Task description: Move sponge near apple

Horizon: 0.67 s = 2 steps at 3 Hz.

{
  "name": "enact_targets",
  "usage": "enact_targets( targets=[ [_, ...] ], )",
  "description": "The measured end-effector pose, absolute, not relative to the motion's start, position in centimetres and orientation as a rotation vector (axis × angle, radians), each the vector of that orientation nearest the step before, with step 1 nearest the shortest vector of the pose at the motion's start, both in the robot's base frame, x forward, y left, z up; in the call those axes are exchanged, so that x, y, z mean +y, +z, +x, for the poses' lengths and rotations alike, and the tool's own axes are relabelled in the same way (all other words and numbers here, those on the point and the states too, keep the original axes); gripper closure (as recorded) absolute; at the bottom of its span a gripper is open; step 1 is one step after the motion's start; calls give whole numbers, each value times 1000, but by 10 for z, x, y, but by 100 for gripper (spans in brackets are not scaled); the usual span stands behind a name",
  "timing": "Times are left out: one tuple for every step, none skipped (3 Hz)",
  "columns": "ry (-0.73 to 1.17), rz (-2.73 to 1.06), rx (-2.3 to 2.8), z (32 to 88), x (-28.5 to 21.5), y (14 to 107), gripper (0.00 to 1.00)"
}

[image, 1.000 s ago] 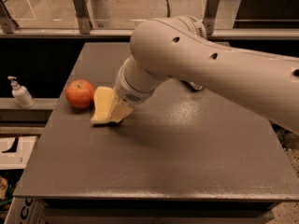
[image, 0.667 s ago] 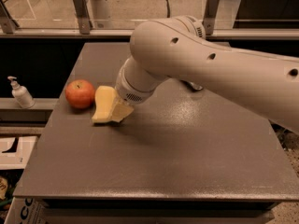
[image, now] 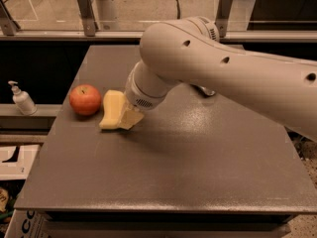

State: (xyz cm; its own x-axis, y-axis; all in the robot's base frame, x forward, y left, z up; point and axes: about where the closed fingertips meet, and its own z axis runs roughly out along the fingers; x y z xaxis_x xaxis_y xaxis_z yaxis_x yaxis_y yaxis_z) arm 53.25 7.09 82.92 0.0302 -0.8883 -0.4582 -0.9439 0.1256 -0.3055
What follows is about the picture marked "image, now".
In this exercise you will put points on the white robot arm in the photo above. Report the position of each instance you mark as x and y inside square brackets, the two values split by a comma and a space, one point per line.
[280, 88]

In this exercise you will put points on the white cardboard box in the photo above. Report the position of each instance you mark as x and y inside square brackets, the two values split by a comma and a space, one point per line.
[16, 161]

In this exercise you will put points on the right metal railing bracket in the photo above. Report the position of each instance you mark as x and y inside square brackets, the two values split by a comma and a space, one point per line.
[222, 16]

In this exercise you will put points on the red apple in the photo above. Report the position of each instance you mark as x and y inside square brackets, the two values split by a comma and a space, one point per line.
[85, 99]

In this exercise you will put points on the left metal railing bracket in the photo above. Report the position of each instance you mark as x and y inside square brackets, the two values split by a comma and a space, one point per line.
[87, 17]

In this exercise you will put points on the yellow sponge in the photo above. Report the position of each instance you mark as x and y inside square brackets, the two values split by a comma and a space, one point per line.
[113, 102]

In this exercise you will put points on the white pump soap bottle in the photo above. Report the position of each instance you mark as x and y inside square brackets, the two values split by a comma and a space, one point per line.
[22, 99]

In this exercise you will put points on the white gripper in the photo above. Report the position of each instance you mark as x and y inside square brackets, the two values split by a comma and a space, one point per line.
[138, 97]

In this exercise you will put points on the metal railing bracket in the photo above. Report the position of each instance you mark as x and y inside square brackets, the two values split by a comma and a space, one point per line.
[87, 17]
[222, 16]

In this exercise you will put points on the blue silver drink can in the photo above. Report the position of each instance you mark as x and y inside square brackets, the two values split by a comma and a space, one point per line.
[206, 91]

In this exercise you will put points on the white printed box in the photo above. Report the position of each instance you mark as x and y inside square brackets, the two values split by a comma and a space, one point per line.
[26, 224]

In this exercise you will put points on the white pipe behind glass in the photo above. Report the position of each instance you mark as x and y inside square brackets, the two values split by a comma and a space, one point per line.
[107, 14]

